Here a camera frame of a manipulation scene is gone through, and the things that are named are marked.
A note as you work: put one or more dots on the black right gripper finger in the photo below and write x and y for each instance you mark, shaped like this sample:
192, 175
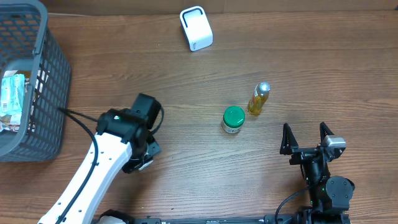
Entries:
289, 144
325, 133

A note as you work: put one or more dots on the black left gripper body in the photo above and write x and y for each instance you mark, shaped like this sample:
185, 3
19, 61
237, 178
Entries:
152, 145

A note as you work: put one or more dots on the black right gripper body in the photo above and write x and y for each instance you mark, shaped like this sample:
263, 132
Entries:
301, 154

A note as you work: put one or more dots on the yellow liquid bottle silver cap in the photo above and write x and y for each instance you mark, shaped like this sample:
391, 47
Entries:
259, 97

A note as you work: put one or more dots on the green lid white jar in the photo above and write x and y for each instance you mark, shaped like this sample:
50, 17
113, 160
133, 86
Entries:
233, 119

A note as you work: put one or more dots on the teal wet wipes pack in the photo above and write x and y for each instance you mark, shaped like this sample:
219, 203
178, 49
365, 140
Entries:
12, 94

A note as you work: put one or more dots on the brown snack pouch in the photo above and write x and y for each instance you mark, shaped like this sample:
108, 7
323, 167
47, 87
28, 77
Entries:
10, 122

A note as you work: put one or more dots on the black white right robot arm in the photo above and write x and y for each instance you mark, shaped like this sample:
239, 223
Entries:
329, 195

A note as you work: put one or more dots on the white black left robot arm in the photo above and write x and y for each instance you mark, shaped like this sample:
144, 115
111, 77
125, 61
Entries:
123, 141

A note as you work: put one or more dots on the grey plastic mesh basket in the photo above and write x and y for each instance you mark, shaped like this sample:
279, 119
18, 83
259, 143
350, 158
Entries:
28, 45

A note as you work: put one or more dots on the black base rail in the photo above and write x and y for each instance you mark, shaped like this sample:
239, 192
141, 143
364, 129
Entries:
211, 221

